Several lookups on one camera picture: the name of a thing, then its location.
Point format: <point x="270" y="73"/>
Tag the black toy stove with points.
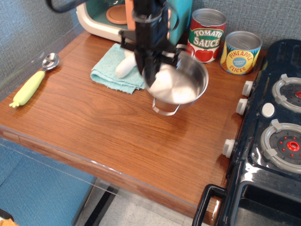
<point x="264" y="175"/>

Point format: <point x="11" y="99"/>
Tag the tomato sauce can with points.
<point x="206" y="32"/>

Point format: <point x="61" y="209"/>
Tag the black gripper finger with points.
<point x="151" y="68"/>
<point x="140" y="57"/>

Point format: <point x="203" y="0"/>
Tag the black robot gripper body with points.
<point x="151" y="35"/>

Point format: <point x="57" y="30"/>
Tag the orange object at corner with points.
<point x="8" y="222"/>

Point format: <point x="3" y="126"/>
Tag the green handled metal spoon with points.
<point x="30" y="87"/>

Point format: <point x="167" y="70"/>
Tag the teal folded cloth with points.
<point x="104" y="72"/>

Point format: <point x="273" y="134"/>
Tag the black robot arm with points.
<point x="149" y="9"/>

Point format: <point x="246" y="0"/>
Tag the teal cream toy microwave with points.
<point x="104" y="18"/>

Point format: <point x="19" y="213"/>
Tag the pineapple slices can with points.
<point x="240" y="52"/>

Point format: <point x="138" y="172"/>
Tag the stainless steel pan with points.
<point x="178" y="87"/>

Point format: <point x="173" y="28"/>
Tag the white brown toy mushroom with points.
<point x="126" y="65"/>

